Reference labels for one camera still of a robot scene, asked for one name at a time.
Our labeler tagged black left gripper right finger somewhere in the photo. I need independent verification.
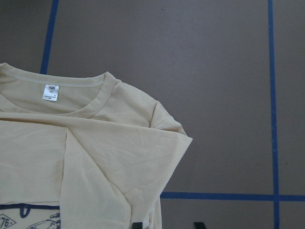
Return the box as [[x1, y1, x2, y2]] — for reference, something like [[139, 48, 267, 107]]
[[193, 222, 205, 229]]

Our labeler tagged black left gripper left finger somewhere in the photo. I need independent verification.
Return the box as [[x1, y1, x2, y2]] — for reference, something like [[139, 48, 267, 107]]
[[132, 222, 142, 229]]

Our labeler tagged beige long-sleeve graphic shirt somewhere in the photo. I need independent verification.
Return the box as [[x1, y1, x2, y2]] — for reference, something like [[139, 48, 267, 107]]
[[0, 63, 192, 229]]

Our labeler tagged brown table mat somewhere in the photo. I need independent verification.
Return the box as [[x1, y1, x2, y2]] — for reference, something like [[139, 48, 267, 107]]
[[0, 0, 305, 229]]

